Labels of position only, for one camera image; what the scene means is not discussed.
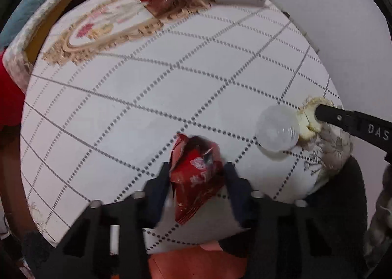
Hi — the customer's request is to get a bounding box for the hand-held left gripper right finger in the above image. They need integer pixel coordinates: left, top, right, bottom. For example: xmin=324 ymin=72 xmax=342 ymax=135
xmin=223 ymin=161 xmax=368 ymax=279

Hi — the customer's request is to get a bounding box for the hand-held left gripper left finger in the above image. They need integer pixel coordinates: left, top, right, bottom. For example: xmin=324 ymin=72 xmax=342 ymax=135
xmin=34 ymin=163 xmax=172 ymax=279

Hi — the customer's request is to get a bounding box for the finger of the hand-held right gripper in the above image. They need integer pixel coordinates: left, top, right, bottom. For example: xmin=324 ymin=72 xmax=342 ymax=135
xmin=315 ymin=103 xmax=356 ymax=136

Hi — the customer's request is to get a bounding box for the red snack packet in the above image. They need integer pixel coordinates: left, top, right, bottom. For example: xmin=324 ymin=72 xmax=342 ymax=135
xmin=169 ymin=133 xmax=226 ymax=226

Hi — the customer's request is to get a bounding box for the clear plastic cup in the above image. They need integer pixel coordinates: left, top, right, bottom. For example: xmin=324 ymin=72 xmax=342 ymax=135
xmin=255 ymin=105 xmax=300 ymax=153

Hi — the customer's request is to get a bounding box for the red plastic stool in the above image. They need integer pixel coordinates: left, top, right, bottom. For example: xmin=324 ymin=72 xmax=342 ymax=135
xmin=148 ymin=242 xmax=249 ymax=279

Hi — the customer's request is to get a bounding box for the white checked tablecloth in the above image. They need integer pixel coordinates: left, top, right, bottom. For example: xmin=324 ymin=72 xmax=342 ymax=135
xmin=20 ymin=0 xmax=353 ymax=255

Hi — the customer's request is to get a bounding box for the beige floral embroidered mat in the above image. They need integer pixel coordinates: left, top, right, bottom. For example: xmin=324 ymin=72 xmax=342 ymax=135
xmin=42 ymin=0 xmax=212 ymax=67

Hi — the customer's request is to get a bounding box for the red cloth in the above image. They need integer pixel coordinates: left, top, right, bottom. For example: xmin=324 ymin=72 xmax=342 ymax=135
xmin=0 ymin=52 xmax=26 ymax=128

